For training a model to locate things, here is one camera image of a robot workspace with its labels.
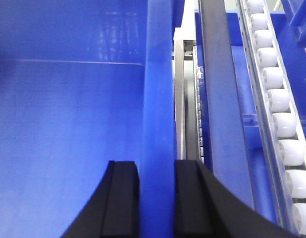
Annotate white roller conveyor track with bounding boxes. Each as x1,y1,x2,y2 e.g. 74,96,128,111
237,0,306,238

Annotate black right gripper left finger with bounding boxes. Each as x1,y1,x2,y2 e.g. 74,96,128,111
62,161,140,238

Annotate large blue plastic bin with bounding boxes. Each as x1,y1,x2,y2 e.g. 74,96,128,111
0,0,176,238

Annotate lower right blue bin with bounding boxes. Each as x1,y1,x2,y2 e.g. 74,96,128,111
225,0,306,224

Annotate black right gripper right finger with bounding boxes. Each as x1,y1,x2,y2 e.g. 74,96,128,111
174,160,295,238

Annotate dark metal divider rail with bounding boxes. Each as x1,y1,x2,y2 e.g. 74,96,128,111
199,0,255,208

